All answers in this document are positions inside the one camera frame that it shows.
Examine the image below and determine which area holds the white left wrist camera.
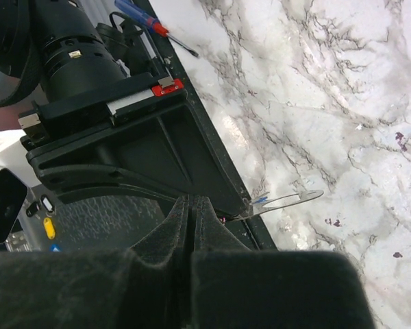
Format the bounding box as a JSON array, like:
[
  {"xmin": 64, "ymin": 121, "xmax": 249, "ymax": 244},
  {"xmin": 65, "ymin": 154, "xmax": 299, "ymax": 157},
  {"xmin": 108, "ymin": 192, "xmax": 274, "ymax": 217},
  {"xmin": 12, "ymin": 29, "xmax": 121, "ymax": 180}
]
[{"xmin": 0, "ymin": 130, "xmax": 39, "ymax": 243}]

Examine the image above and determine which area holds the wire keyring with keys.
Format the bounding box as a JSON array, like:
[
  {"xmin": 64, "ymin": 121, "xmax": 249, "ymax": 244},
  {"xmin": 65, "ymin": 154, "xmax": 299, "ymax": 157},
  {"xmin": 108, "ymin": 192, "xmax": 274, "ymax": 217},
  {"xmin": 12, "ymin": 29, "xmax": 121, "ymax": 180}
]
[{"xmin": 229, "ymin": 190, "xmax": 324, "ymax": 221}]

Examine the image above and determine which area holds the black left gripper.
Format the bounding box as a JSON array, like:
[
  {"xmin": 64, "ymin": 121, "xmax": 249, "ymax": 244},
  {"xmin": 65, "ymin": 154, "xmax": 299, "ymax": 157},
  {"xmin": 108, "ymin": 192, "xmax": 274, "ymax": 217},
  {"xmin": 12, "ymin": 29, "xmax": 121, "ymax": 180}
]
[{"xmin": 17, "ymin": 71, "xmax": 251, "ymax": 213}]

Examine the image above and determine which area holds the blue red handled screwdriver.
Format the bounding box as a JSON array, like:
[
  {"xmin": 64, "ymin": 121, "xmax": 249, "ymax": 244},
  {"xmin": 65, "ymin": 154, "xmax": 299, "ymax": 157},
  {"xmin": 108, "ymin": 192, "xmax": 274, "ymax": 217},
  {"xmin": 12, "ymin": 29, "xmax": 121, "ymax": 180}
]
[{"xmin": 114, "ymin": 0, "xmax": 199, "ymax": 58}]

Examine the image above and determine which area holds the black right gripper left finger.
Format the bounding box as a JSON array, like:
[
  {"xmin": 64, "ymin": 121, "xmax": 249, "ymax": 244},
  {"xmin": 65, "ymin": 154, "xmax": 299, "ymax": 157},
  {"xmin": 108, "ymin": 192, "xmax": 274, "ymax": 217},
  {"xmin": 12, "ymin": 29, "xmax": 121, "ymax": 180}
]
[{"xmin": 0, "ymin": 197, "xmax": 190, "ymax": 328}]

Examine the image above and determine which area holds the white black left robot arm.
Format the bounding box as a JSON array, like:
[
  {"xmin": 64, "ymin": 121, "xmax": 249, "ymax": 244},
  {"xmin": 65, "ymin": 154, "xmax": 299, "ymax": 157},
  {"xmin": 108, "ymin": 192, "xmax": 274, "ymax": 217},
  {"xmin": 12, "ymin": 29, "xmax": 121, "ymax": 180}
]
[{"xmin": 0, "ymin": 1, "xmax": 246, "ymax": 217}]

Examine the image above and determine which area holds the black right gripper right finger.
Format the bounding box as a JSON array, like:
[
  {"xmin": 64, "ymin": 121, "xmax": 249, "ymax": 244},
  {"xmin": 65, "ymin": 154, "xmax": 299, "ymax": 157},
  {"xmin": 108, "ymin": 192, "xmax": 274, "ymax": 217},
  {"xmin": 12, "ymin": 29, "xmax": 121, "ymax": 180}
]
[{"xmin": 190, "ymin": 196, "xmax": 375, "ymax": 328}]

